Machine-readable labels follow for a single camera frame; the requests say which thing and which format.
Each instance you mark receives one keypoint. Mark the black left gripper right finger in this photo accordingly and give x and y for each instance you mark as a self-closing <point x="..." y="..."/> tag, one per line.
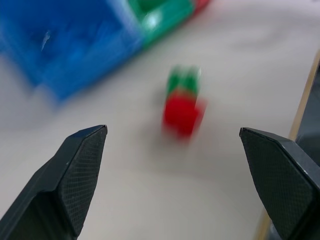
<point x="282" y="180"/>

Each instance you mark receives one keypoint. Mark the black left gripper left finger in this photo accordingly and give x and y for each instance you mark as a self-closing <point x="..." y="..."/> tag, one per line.
<point x="62" y="180"/>

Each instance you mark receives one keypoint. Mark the red block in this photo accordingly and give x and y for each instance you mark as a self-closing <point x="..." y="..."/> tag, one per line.
<point x="182" y="116"/>

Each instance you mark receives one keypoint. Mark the blue plastic bin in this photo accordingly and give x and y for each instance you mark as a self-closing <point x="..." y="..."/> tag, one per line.
<point x="72" y="45"/>

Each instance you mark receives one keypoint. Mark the green block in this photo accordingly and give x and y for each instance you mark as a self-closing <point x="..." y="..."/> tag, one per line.
<point x="183" y="80"/>

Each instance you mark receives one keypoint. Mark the green plastic bin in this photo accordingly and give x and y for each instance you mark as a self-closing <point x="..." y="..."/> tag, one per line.
<point x="162" y="17"/>

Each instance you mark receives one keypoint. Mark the red plastic bin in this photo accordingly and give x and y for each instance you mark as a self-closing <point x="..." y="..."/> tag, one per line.
<point x="201" y="4"/>

